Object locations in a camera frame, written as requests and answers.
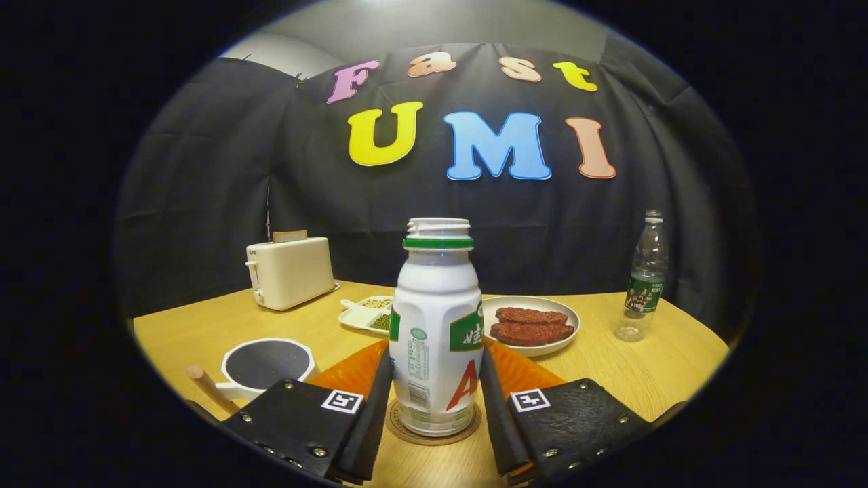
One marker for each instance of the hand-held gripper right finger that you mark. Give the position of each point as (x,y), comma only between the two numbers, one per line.
(583,423)

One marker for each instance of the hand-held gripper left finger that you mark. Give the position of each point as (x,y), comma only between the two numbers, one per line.
(298,423)

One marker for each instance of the round cork coaster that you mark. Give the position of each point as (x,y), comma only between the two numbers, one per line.
(434,440)

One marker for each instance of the white juice bottle green label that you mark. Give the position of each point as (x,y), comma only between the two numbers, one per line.
(434,305)

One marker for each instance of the clear plastic water bottle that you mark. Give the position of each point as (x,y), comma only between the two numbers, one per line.
(644,291)

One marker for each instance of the wooden table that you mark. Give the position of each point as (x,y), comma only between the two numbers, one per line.
(644,379)

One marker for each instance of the round beige plate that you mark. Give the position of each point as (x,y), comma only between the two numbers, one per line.
(536,350)

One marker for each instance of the brown meat patty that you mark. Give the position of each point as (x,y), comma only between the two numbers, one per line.
(532,333)
(532,316)

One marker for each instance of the white divided snack dish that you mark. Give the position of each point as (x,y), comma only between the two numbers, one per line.
(359,315)

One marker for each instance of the cream toaster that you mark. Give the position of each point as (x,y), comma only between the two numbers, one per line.
(291,274)

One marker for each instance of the slice of toast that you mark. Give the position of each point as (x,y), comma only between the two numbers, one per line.
(289,236)

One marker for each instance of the black backdrop cloth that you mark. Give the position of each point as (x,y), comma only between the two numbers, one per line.
(203,203)

